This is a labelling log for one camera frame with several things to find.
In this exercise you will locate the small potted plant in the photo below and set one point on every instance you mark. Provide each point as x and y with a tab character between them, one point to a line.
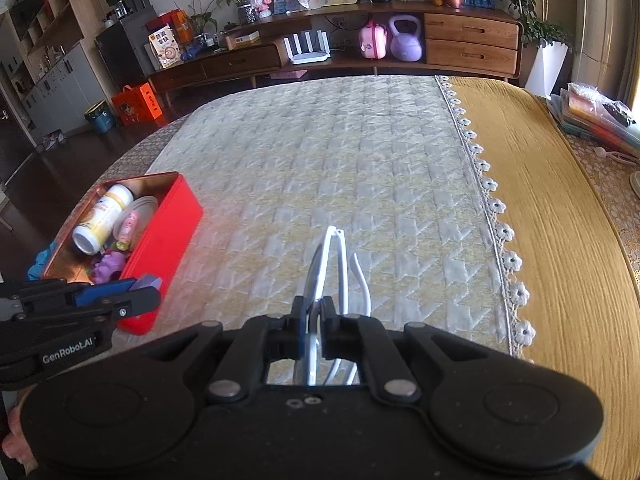
202	20

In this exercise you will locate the cereal box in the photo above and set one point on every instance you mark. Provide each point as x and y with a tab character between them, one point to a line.
165	50

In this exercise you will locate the person's left hand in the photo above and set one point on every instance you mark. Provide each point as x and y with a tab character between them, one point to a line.
12	445

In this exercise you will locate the red tin box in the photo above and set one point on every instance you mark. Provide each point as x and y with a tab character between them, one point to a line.
165	260

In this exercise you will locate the orange gift bag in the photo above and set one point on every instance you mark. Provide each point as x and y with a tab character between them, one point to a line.
137	106

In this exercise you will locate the white router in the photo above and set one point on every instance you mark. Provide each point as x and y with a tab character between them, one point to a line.
306	52

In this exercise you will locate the tall potted tree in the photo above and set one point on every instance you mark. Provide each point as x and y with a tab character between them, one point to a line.
547	65

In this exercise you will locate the white flat box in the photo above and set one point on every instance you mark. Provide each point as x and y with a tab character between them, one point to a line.
242	40

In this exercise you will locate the purple toy dinosaur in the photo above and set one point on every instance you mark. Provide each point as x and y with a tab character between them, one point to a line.
110	266

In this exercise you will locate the pink flat box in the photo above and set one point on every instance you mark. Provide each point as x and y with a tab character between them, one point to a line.
287	74

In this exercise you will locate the red and orange boxes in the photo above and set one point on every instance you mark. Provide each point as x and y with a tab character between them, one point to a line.
172	22

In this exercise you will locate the light wooden wall cabinet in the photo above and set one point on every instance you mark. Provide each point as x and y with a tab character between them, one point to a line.
50	60

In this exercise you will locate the dark teapot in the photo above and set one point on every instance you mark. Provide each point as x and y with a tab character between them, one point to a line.
231	27

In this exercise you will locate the black mini fridge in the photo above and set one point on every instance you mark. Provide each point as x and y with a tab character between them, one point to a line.
125	55

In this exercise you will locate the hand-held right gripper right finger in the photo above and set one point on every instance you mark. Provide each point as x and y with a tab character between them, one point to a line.
327	330

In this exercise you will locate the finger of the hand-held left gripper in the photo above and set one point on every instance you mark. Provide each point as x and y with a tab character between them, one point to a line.
107	292
140	302

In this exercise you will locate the blue rubber gloves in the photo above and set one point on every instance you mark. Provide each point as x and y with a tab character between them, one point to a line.
40	266

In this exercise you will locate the teal bucket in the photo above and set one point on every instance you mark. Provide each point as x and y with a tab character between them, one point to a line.
101	119

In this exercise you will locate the pink toy suitcase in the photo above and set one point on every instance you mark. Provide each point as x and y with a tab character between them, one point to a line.
373	42

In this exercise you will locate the white yellow-label bottle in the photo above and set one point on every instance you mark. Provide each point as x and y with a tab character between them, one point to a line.
102	220

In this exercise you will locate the wooden media cabinet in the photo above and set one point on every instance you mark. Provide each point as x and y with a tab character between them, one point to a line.
470	30

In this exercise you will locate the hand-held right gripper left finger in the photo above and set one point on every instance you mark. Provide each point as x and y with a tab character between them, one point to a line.
299	330

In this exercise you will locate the purple kettlebell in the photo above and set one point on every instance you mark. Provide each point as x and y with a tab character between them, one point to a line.
406	45

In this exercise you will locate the beige curtain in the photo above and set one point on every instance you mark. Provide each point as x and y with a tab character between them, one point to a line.
600	20

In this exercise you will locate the yellow tablecloth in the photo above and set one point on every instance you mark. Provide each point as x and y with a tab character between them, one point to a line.
550	210

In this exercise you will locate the white quilted table mat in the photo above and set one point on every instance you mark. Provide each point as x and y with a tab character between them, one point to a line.
350	160

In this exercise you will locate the round silver tin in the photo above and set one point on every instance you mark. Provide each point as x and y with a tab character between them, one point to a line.
142	210

